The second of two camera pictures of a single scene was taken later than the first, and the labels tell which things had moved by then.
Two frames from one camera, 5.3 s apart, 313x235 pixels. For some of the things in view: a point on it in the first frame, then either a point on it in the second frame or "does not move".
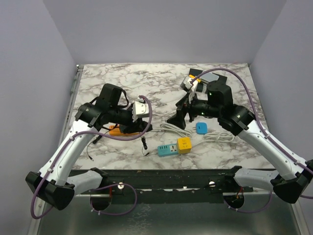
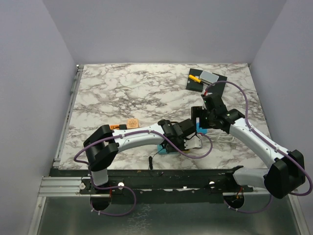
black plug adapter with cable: x=145 y=145 → x=150 y=160
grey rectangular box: x=209 y=77 does not move
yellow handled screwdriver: x=198 y=80 does not move
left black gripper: x=131 y=127 → x=182 y=148
